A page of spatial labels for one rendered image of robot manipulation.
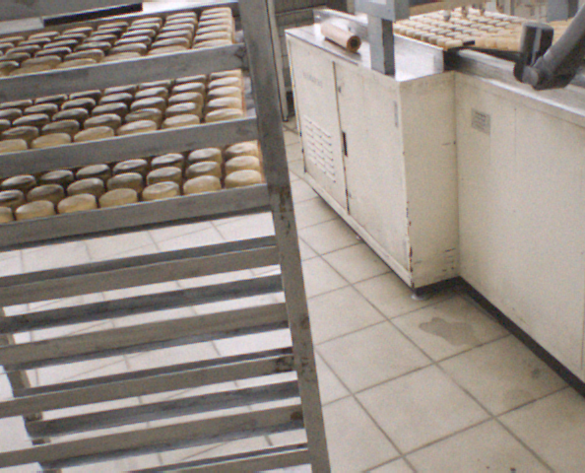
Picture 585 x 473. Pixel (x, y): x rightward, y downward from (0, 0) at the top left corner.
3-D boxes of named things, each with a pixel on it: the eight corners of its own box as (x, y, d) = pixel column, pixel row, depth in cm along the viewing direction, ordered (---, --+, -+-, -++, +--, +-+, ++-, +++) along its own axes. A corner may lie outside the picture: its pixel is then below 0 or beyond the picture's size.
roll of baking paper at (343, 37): (320, 37, 302) (319, 23, 299) (334, 34, 303) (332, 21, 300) (347, 52, 266) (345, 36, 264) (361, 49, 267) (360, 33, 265)
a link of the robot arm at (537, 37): (537, 88, 152) (568, 85, 155) (548, 33, 146) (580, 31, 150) (501, 74, 161) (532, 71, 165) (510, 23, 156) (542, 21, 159)
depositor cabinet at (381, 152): (305, 193, 366) (285, 30, 330) (429, 164, 381) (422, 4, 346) (413, 309, 254) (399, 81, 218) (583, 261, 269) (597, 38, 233)
